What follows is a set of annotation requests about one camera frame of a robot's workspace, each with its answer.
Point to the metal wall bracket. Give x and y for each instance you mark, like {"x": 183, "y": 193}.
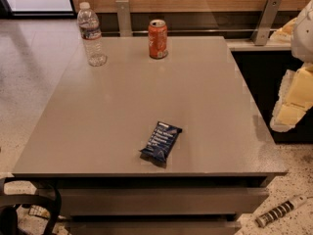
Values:
{"x": 124, "y": 18}
{"x": 268, "y": 15}

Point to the horizontal metal rail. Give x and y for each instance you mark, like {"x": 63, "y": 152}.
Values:
{"x": 188, "y": 31}

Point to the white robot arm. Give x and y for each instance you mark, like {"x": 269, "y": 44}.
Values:
{"x": 302, "y": 37}

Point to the clear plastic water bottle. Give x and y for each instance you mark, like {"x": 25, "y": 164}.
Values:
{"x": 91, "y": 35}

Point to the left metal wall bracket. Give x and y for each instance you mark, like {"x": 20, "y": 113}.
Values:
{"x": 124, "y": 18}

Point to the dark side cabinet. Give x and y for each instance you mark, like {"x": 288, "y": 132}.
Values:
{"x": 263, "y": 72}

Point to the black chair frame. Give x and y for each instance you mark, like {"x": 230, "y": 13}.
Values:
{"x": 10, "y": 203}

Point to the blue rxbar blueberry wrapper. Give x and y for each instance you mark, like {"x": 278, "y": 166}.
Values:
{"x": 161, "y": 141}

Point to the right metal wall bracket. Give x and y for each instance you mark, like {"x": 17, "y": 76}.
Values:
{"x": 268, "y": 15}

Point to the grey upper drawer front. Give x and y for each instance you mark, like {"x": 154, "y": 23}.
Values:
{"x": 168, "y": 201}

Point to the grey drawer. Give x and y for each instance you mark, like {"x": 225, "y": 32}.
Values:
{"x": 155, "y": 228}
{"x": 168, "y": 201}

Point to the red coke can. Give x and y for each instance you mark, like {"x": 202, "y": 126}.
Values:
{"x": 157, "y": 34}

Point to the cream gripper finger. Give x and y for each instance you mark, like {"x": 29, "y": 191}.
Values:
{"x": 295, "y": 98}
{"x": 284, "y": 33}

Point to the grey lower drawer front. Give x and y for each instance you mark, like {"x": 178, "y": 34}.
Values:
{"x": 155, "y": 228}

